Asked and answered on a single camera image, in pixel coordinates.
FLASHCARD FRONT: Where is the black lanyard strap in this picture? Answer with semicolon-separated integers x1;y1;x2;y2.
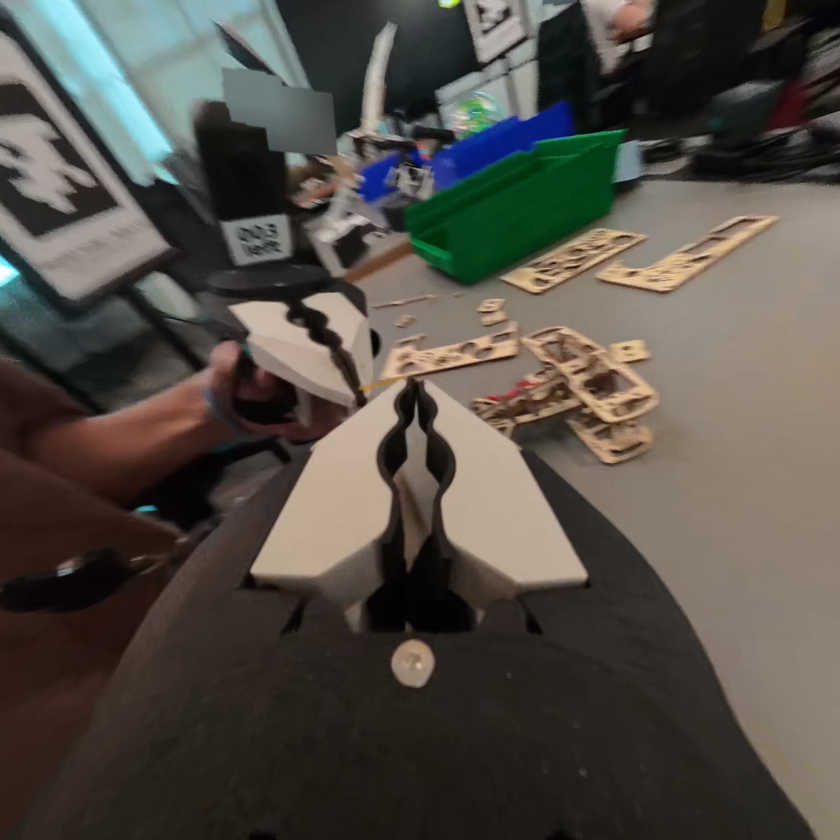
0;538;194;613

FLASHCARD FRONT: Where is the black monitor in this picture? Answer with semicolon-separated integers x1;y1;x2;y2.
276;0;480;132

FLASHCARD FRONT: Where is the tall curved wooden piece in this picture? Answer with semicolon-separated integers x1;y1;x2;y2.
364;23;399;132

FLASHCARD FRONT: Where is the wooden model airplane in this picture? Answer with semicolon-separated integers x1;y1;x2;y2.
472;326;660;466

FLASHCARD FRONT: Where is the large blue plastic bin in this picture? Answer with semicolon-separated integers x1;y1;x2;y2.
433;101;576;191

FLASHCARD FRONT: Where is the grey desk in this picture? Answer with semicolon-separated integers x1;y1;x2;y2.
341;177;840;840

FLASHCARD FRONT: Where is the green plastic bin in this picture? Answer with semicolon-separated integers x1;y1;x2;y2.
403;129;627;284

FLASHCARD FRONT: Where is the black framed marker sign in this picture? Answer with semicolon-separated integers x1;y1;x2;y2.
0;10;183;312

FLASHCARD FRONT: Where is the wooden sheet with round holes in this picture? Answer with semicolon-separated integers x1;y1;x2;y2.
381;322;521;380

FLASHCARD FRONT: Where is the clear ball maze toy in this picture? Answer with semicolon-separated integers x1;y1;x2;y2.
453;92;506;137

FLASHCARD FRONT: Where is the small marker sign on stand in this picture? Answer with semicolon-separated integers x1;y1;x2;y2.
462;0;534;63

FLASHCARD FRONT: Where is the brown shirt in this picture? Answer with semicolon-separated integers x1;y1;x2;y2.
0;357;198;840

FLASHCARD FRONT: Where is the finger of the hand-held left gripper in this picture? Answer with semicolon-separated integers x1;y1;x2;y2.
305;292;375;396
228;298;362;409

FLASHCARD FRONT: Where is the notched wooden punch-out sheet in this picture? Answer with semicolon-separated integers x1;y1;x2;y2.
596;215;781;294

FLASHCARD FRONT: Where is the person's left forearm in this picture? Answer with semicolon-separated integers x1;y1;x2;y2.
29;377;217;503

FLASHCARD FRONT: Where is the person's left hand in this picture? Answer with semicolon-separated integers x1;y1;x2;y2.
200;341;319;442

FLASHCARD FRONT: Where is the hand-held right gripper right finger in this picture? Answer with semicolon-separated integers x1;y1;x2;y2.
408;379;589;634

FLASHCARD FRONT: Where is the small blue plastic bin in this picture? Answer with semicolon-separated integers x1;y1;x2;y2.
357;154;435;202

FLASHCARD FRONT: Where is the long wooden punch-out sheet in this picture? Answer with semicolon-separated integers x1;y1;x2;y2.
502;228;649;294

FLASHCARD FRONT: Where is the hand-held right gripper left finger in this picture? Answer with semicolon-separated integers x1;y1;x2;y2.
249;379;416;634

